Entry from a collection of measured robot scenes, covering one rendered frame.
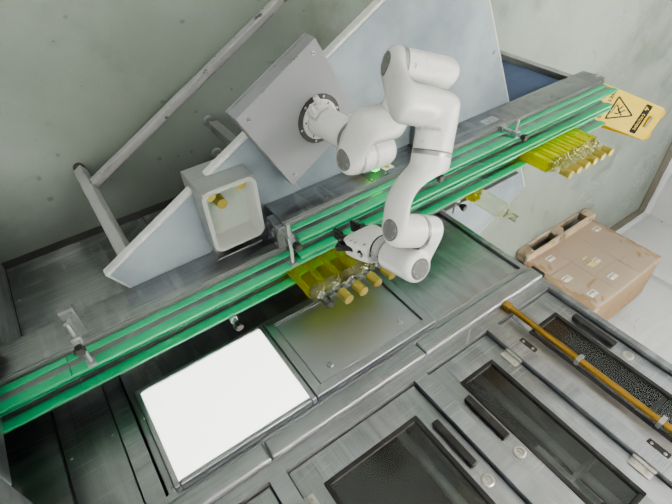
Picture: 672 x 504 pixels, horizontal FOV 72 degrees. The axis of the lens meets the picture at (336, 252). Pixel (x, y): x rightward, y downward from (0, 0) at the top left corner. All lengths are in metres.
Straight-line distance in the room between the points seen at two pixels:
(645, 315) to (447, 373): 4.95
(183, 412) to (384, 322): 0.67
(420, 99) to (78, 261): 1.56
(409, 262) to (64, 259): 1.53
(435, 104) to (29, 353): 1.24
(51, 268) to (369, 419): 1.38
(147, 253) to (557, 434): 1.30
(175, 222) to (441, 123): 0.87
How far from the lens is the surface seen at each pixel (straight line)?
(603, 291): 5.26
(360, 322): 1.57
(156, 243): 1.52
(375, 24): 1.62
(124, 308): 1.53
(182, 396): 1.50
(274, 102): 1.40
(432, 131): 0.99
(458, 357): 1.57
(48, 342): 1.55
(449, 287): 1.75
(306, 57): 1.42
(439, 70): 1.09
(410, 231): 0.97
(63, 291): 2.02
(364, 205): 1.60
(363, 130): 1.17
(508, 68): 2.73
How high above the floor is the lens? 1.96
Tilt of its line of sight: 38 degrees down
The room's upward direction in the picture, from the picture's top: 133 degrees clockwise
